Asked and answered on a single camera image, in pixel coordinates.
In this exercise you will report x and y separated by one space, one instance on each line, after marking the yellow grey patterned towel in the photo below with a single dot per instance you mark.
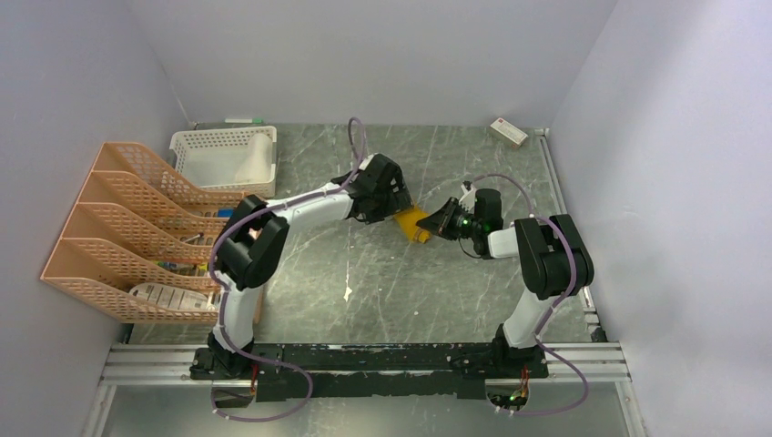
407 220

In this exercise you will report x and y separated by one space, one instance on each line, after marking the white red small box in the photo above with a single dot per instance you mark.
507 132

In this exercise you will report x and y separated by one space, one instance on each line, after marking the orange compartment organiser tray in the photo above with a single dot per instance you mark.
242 260

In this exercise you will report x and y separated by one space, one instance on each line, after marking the white perforated plastic basket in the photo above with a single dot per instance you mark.
209 158

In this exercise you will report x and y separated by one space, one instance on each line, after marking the white packet in file rack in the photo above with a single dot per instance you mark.
174 298

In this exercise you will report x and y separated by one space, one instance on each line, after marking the aluminium frame rail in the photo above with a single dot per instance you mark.
168 366

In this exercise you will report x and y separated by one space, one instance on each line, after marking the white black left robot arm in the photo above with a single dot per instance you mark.
326 204

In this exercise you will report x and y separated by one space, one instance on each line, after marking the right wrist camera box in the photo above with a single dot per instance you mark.
468 193

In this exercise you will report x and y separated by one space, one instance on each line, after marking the white green marker pen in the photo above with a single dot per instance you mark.
243 121

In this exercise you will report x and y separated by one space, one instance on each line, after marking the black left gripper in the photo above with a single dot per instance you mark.
401 201

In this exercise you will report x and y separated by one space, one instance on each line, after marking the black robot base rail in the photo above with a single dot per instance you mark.
294 370

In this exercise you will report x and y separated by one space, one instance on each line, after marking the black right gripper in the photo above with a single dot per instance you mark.
441 222

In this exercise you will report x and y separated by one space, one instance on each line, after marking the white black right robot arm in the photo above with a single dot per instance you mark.
554 263

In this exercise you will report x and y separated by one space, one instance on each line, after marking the orange mesh file rack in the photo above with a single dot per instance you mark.
136 220

